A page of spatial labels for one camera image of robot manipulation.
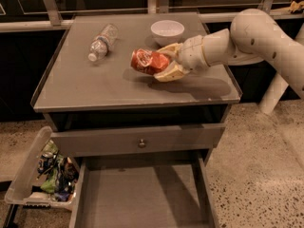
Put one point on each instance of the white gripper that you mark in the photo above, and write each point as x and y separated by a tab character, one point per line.
192	53

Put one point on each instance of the red coke can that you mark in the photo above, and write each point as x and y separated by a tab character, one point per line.
148	61

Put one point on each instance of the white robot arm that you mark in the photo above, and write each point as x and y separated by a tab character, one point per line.
253	34

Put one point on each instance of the grey top drawer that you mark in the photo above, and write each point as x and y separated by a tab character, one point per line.
118	141

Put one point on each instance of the grey drawer cabinet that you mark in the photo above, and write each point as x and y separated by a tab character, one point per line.
77	94

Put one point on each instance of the round metal drawer knob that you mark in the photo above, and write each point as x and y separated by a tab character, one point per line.
142	143

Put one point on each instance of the grey open middle drawer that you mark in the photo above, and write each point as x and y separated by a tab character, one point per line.
160	190

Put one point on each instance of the white bowl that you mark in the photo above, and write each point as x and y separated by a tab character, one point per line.
166	32

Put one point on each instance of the metal railing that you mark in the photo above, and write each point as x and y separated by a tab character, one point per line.
50	13

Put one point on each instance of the clear plastic water bottle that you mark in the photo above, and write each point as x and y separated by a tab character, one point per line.
103	43

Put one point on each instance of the snack packets in bin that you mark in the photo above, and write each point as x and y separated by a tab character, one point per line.
61	174

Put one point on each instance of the clear plastic storage bin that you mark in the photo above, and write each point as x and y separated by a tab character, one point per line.
20	190

